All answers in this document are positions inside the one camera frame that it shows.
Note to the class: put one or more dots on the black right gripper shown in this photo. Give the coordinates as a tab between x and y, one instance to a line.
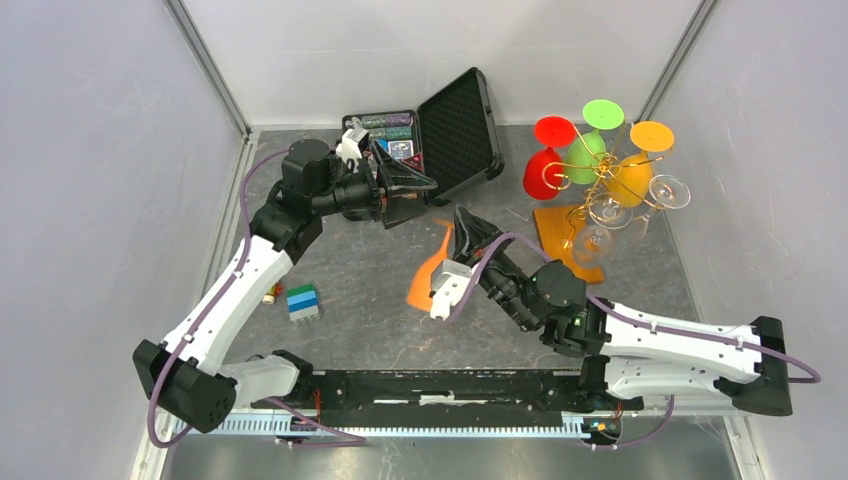
471	235

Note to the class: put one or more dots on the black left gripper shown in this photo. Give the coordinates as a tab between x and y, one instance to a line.
399	175

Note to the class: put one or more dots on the orange wine glass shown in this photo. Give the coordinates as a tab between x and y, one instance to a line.
419	292

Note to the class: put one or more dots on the red wine glass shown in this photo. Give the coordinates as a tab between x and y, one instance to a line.
544	174

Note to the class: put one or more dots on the green wine glass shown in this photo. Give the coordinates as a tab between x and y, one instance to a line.
584	154

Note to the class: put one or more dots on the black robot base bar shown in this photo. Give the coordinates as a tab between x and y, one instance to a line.
448	398

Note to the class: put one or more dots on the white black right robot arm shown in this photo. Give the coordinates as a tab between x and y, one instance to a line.
625	353

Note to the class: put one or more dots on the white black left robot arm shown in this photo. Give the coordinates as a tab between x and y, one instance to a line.
185	373

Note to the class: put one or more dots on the wooden rack base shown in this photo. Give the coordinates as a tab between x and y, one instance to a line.
556	227

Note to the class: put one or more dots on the clear wine glass lower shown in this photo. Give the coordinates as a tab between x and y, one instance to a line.
591	246

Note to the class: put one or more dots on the clear wine glass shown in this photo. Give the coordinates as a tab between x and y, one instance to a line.
609	211
667	192
591	246

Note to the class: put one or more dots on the clear wine glass middle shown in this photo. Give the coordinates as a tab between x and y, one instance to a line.
609	211

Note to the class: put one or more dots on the yellow wine glass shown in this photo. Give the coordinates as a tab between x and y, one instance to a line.
630	177

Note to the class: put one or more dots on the clear wine glass upper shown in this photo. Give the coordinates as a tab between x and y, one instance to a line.
667	192

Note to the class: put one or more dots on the black poker chip case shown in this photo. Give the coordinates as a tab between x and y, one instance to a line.
451	137

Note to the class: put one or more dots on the blue green toy block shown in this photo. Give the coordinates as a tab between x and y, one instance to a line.
302	303

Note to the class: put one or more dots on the small toy car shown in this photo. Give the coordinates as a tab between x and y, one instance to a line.
271	295

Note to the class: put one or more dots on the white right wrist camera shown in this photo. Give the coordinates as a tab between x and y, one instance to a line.
448	283

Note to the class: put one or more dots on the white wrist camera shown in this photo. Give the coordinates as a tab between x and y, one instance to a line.
352	144
448	283

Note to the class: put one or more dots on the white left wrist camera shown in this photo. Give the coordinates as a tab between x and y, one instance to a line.
352	144

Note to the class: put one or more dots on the gold wire glass rack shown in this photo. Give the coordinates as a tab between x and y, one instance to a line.
619	146

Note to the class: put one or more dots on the slotted aluminium rail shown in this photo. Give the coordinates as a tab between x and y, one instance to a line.
246	422

